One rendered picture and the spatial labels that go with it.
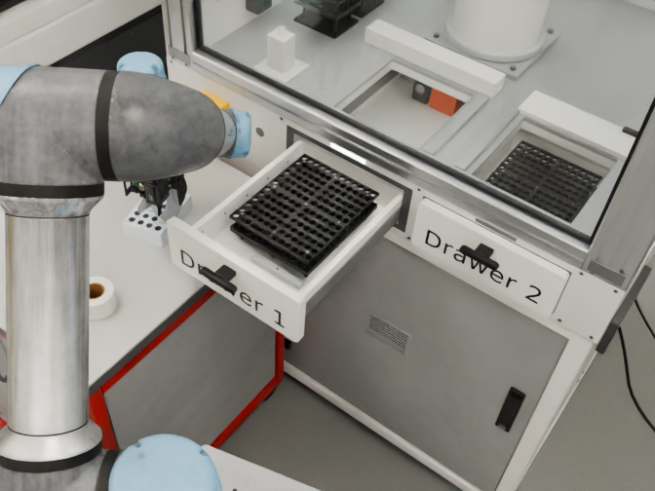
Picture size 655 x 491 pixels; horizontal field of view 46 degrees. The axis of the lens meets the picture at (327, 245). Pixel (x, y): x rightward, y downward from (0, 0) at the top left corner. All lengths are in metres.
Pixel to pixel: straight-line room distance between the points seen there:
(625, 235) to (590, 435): 1.13
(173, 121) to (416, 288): 0.90
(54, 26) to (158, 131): 1.16
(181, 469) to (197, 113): 0.39
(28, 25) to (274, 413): 1.16
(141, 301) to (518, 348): 0.73
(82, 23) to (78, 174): 1.19
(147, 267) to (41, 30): 0.67
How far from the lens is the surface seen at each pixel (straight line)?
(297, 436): 2.14
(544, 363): 1.56
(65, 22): 1.95
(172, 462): 0.90
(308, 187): 1.44
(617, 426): 2.36
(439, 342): 1.68
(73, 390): 0.89
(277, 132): 1.56
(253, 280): 1.26
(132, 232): 1.54
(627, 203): 1.24
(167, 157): 0.81
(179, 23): 1.61
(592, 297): 1.37
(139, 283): 1.48
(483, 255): 1.35
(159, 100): 0.80
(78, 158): 0.81
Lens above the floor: 1.88
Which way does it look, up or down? 47 degrees down
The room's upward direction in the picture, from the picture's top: 5 degrees clockwise
